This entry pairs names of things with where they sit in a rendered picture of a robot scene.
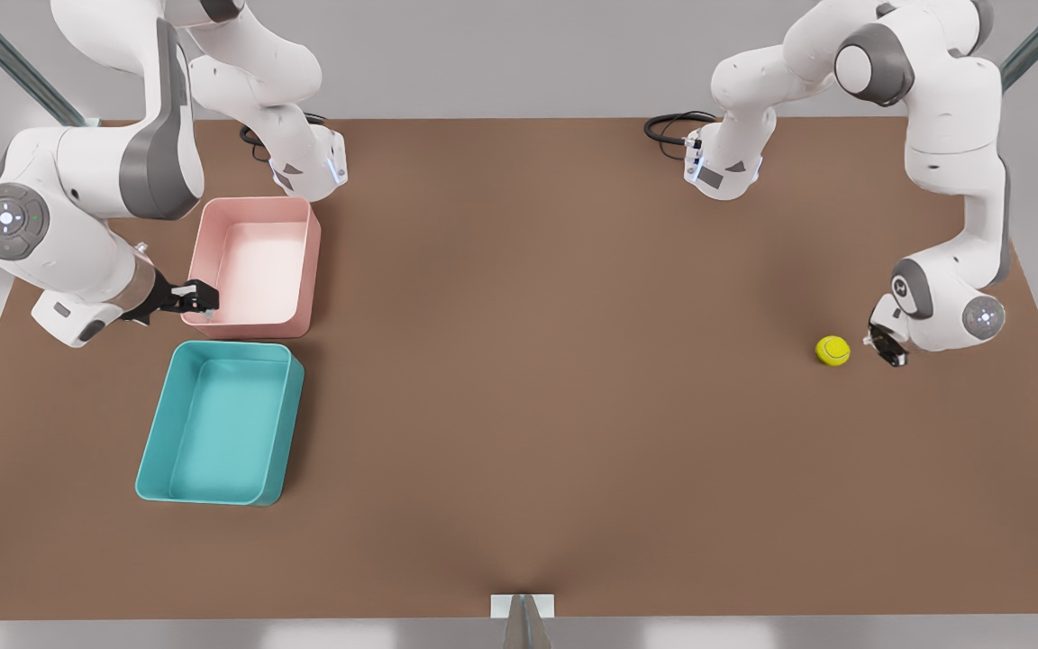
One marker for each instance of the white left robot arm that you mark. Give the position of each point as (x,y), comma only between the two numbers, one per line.
(951,135)

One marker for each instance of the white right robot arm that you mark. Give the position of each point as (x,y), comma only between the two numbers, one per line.
(77,180)

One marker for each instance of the yellow tennis ball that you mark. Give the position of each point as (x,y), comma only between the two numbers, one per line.
(833,351)

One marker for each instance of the pink rectangular tray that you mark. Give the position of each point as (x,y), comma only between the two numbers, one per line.
(253,267)

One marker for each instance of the teal rectangular tray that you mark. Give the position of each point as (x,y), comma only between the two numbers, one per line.
(220,422)

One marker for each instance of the silver frame post with foot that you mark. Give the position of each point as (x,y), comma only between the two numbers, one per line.
(523,620)

